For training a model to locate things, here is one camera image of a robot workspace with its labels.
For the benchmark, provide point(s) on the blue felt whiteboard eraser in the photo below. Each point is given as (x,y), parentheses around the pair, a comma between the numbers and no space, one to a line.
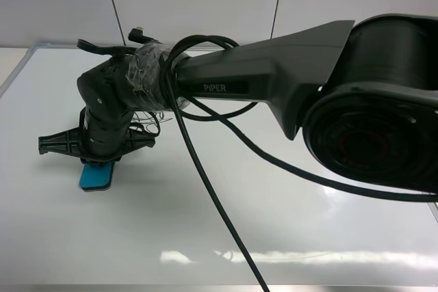
(96,177)

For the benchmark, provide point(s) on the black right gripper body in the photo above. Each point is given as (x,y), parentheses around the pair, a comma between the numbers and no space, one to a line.
(96,140)

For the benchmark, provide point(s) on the black marker scribble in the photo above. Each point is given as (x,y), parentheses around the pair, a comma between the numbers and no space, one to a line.
(149,121)

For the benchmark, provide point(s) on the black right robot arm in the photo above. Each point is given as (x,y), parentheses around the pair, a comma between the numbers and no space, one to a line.
(363,95)

